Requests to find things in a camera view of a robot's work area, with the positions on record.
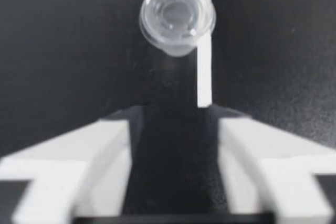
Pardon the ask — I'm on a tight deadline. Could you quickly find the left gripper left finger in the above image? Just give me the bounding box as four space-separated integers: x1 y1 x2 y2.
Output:
0 105 148 224

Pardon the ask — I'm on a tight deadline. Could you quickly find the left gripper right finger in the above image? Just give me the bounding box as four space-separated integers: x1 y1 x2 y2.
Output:
202 105 336 224

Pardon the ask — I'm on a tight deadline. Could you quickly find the small clear plastic cup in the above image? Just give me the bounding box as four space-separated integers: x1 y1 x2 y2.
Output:
139 0 217 57

